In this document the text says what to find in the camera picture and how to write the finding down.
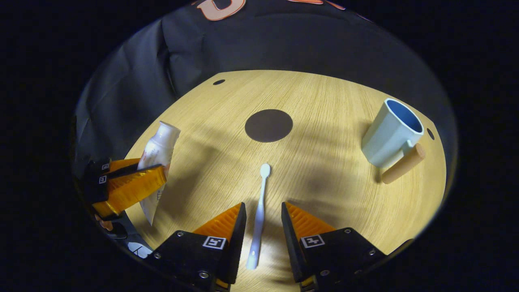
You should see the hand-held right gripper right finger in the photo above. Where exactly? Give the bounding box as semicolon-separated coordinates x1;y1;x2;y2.
281;202;388;292

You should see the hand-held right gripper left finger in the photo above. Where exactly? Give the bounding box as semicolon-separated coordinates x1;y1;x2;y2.
148;202;247;292

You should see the white toothbrush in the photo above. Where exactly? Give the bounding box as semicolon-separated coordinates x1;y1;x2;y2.
246;163;271;271

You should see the white toothpaste tube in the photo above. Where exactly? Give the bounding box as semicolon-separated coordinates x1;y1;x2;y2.
137;121;181;226

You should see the dark brown round coaster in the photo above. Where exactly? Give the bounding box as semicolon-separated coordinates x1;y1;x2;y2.
244;109;294;143

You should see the light blue cup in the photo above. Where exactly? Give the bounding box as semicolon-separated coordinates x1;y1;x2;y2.
361;98;427;185

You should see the black backdrop cloth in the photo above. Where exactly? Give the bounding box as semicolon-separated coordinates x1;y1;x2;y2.
73;0;459;171

